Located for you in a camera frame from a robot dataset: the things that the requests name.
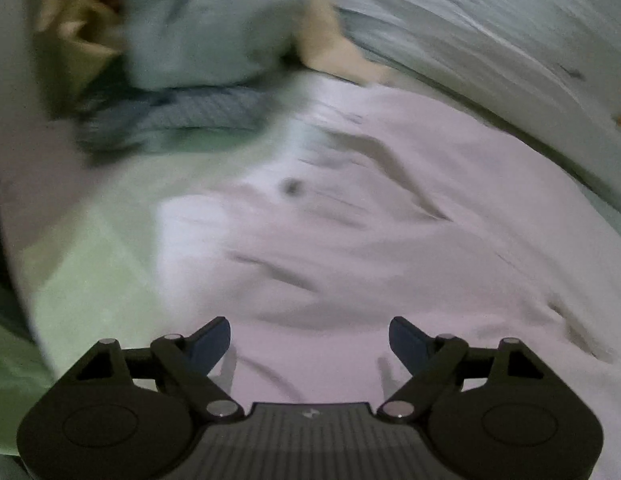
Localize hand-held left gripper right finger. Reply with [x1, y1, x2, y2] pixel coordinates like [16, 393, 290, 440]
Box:
[377, 316, 544, 420]

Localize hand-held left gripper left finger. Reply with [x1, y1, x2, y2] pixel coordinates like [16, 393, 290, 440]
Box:
[76, 316, 242, 420]

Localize white shirt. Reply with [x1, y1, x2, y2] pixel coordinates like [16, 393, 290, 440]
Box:
[155, 72, 621, 480]

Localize blue knitted garment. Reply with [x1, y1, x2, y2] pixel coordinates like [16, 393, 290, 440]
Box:
[75, 84, 286, 158]

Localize beige garment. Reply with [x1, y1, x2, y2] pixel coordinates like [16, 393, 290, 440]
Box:
[40, 0, 391, 86]

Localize grey-green blanket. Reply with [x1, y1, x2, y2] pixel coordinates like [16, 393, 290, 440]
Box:
[310, 0, 621, 211]

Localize light blue garment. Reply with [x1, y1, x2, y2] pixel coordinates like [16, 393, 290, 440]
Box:
[121, 0, 311, 92]

